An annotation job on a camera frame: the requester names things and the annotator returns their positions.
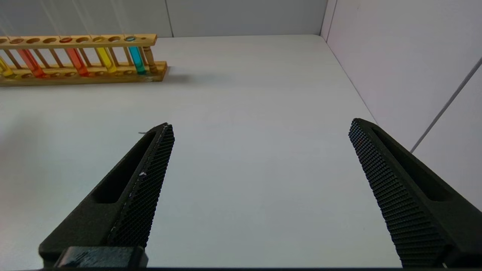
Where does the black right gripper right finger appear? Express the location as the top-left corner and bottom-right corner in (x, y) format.
(348, 118), (482, 268)

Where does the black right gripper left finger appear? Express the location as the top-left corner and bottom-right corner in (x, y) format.
(39, 123), (175, 265)

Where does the test tube with yellow pigment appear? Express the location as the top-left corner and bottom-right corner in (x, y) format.
(0, 56), (16, 78)
(81, 0), (118, 74)

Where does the wooden test tube rack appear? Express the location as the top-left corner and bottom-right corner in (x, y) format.
(0, 34), (168, 87)

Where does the test tube with blue pigment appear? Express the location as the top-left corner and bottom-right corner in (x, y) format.
(115, 0), (147, 75)

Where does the test tube with orange pigment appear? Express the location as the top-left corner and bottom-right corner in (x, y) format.
(0, 15), (47, 78)
(49, 0), (90, 77)

